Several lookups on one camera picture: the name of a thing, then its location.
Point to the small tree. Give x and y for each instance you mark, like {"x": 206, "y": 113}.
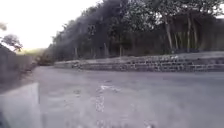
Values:
{"x": 12, "y": 40}

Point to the grey asphalt road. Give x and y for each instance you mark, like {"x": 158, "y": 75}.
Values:
{"x": 133, "y": 96}

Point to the stone block retaining wall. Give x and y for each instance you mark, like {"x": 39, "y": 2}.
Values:
{"x": 150, "y": 63}

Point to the grey concrete wall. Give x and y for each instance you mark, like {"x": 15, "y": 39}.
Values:
{"x": 11, "y": 65}

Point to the row of trees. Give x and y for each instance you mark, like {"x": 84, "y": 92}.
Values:
{"x": 133, "y": 26}

